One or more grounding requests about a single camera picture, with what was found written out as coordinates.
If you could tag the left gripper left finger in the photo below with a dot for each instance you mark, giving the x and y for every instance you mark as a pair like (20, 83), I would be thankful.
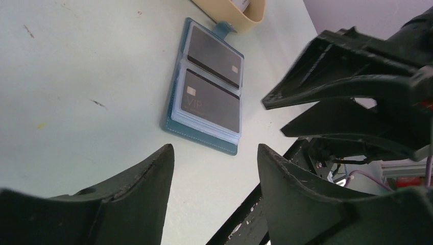
(128, 208)

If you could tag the oval wooden tray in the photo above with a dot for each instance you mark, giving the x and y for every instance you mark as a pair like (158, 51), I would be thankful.
(242, 21)

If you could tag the card in tray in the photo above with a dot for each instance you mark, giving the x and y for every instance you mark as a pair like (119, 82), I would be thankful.
(241, 4)

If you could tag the blue leather card holder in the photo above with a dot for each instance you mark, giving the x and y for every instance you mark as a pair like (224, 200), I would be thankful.
(189, 126)

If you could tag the black credit card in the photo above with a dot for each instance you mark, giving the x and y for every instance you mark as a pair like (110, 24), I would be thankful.
(207, 100)

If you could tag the grey credit card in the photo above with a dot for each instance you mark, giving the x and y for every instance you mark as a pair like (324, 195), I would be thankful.
(214, 57)

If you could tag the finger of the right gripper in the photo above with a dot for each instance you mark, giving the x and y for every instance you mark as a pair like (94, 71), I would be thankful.
(340, 128)
(350, 64)

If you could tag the aluminium frame rail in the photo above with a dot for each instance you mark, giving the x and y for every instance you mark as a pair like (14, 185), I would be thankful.
(403, 168)

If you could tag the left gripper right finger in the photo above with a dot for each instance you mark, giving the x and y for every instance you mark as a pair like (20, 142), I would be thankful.
(302, 208)

